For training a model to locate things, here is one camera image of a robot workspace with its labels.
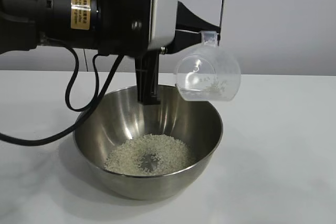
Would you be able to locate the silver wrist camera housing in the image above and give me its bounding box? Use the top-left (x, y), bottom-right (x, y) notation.
top-left (148, 0), bottom-right (180, 52)

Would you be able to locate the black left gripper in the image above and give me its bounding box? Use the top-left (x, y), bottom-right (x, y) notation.
top-left (98, 0), bottom-right (221, 105)

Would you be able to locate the clear plastic measuring cup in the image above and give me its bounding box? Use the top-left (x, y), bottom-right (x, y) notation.
top-left (174, 30), bottom-right (242, 103)

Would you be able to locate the black cable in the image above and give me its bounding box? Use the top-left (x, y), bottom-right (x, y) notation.
top-left (0, 55), bottom-right (125, 146)
top-left (39, 37), bottom-right (103, 112)

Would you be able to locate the white uncooked rice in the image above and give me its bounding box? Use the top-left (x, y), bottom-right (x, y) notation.
top-left (104, 133), bottom-right (195, 176)

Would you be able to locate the yellow warning label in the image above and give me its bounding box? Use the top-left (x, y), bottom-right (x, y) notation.
top-left (70, 0), bottom-right (92, 29)

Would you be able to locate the stainless steel mixing bowl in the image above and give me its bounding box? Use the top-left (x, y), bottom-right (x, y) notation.
top-left (72, 84), bottom-right (224, 200)

